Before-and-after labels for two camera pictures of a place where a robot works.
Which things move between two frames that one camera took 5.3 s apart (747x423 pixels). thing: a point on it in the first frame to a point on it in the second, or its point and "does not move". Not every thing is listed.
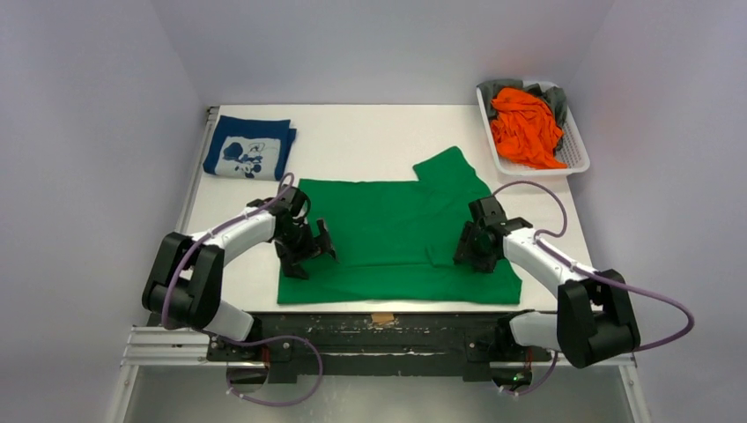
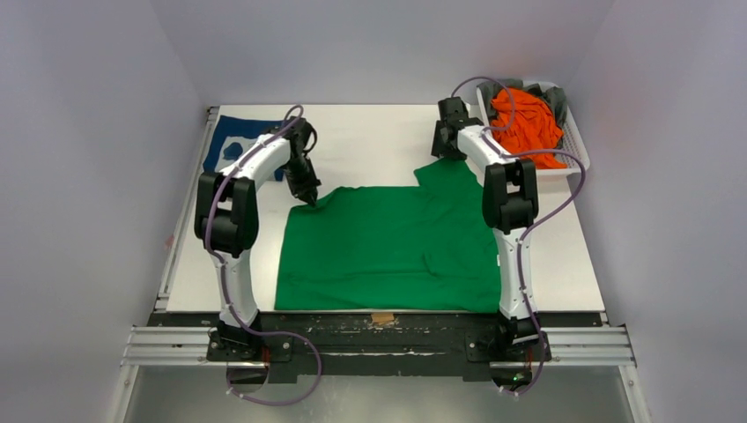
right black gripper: (477, 251) to (442, 143)
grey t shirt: (554, 96) does not move
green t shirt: (396, 241) does not move
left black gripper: (314, 247) to (306, 191)
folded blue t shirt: (249, 148) does not move
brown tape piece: (380, 318) does not move
